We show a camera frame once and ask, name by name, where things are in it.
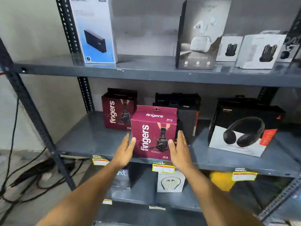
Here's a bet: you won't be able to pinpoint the maroon headset box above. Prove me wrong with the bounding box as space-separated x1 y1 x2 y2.
101 88 138 130
131 105 178 162

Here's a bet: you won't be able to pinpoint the small white earbuds box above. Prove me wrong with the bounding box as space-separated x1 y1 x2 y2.
216 35 243 62

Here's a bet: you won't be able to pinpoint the black cables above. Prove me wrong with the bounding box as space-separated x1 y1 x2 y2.
0 97 85 220

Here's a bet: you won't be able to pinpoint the black white earbuds box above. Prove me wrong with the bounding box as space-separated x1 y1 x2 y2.
277 35 301 63

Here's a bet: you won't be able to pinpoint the black product box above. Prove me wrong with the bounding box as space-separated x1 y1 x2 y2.
153 92 201 112

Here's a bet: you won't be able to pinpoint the light blue power bank box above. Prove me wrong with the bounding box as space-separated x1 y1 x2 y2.
68 0 118 64

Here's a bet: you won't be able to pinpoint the yellow price label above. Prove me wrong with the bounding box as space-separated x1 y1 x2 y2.
152 161 175 174
92 154 110 166
232 168 258 182

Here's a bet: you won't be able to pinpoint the wide white earbuds box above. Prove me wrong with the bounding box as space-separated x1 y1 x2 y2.
236 33 287 69

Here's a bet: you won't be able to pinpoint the person's right hand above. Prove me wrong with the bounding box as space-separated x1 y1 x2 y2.
168 130 196 172

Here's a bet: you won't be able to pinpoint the dark product box white print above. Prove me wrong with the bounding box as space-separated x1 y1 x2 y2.
111 167 131 189

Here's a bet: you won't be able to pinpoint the white neckband earphone box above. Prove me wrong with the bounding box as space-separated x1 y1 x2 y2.
157 171 186 193

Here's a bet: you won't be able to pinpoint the person's left hand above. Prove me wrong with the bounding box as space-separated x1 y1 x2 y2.
111 133 136 168

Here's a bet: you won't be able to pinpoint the grey earbuds box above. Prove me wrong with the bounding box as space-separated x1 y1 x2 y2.
175 0 232 70

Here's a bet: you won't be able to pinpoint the person's right forearm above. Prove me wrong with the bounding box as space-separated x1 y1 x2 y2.
182 165 264 226

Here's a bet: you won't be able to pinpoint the person's left forearm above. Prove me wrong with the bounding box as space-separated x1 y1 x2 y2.
35 161 129 226

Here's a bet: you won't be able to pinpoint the black white headphone box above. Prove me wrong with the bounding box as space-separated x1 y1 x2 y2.
208 98 286 157

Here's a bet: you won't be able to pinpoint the dark grey box orange side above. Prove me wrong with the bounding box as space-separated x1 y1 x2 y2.
176 109 200 145

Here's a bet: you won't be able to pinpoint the grey metal shelf rack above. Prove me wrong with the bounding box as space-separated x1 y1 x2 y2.
0 0 301 226

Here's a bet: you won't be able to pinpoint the yellow product box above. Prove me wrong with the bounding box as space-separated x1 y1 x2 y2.
210 171 236 192

